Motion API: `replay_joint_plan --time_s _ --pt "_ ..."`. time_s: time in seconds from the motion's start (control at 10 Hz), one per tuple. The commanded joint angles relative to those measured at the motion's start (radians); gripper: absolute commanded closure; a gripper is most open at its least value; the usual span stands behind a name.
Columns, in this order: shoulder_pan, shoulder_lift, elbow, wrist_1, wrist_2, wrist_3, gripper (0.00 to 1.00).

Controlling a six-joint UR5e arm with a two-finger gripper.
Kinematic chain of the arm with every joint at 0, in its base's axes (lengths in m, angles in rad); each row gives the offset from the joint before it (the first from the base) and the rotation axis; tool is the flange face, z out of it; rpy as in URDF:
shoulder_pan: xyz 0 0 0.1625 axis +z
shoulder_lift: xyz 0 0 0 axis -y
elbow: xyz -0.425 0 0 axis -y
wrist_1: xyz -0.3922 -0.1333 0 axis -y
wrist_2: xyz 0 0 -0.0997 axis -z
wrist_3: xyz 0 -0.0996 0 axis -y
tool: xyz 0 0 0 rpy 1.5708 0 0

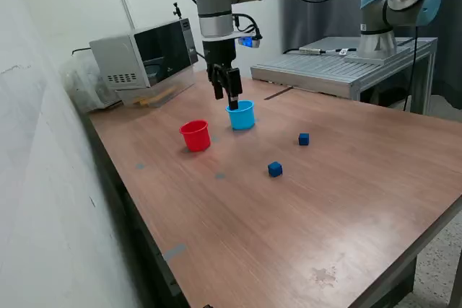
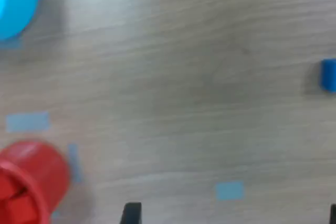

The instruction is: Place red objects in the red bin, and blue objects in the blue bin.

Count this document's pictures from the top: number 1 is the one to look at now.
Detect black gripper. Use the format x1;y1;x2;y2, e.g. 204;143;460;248
201;39;243;112

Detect aluminium robot base table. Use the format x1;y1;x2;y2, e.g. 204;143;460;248
250;36;439;115

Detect blue plastic bin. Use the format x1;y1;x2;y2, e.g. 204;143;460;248
225;100;256;131

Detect red plastic bin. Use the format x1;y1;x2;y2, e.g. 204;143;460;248
179;119;212;153

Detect black tape strip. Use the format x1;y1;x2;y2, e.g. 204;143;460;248
263;87;294;101

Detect wooden sticks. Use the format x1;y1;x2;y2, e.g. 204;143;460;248
131;86;178;107

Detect silver microwave oven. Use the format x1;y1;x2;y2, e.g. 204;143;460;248
89;17;200;89

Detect thin white rod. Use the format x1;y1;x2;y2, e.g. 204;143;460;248
121;0;136;31

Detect clear plastic bag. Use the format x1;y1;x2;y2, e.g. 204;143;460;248
59;51;122;113

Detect grey tape strip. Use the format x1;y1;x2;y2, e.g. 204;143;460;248
162;243;188;262

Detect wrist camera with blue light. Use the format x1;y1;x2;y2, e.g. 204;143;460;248
234;33;263;49

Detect silver cable connector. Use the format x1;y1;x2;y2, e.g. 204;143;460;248
283;46;358;57

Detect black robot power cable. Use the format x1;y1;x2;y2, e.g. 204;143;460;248
403;25;419;111

